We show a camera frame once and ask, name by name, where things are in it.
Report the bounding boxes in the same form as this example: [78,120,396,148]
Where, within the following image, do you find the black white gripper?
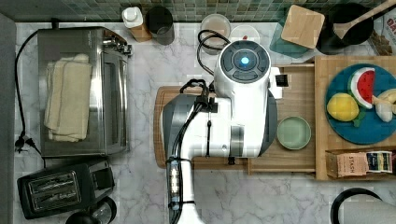
[269,67,289,100]

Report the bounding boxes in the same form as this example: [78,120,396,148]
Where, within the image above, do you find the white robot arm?
[161,40,277,224]

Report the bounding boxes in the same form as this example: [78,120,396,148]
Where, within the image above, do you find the wooden organizer cabinet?
[313,55,395,181]

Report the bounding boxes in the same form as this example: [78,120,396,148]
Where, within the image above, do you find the green ceramic bowl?
[276,116,312,150]

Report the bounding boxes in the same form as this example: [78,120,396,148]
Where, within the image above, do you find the teal container wooden lid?
[270,5,325,58]

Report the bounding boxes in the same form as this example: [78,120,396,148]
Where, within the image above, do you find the black pot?
[317,3,374,55]

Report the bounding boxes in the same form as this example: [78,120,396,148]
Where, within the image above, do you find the toy lemon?
[326,93,360,121]

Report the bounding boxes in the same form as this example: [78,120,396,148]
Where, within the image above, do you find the clear jar beige contents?
[201,14,231,55]

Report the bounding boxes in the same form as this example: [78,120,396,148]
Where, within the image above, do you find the wooden spoon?
[332,0,396,39]

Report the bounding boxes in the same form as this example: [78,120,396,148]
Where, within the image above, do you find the toy watermelon slice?
[348,67,375,109]

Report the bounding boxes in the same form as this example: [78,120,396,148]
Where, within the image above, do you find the Stash tea box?
[326,152,369,177]

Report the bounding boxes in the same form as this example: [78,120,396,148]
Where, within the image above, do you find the blue plate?
[325,63,395,145]

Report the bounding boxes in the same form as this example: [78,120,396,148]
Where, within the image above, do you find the toy garlic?
[372,89,396,122]

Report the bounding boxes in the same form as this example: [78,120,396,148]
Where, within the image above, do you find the snack bag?
[368,7,396,56]

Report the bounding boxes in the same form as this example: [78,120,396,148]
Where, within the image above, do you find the bamboo cutting board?
[153,86,248,170]

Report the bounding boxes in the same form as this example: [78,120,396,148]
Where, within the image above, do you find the colourful tea packet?
[366,151,393,174]

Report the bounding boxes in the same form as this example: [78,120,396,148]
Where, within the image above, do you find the dark glass jar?
[146,7,175,46]

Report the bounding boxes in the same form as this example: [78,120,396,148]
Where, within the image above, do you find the white cap bottle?
[121,7,152,42]

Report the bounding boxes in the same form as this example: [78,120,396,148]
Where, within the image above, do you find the stainless toaster oven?
[37,26,132,158]

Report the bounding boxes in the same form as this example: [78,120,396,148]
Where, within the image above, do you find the beige folded towel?
[44,54,92,142]

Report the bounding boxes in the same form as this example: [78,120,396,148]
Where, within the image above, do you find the black round appliance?
[65,196,117,224]

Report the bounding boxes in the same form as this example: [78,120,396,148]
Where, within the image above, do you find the black toaster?
[17,159,115,219]

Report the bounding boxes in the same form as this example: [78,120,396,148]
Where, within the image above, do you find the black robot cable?
[167,29,232,224]

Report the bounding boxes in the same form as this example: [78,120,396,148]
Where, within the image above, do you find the black power cable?
[14,18,60,161]

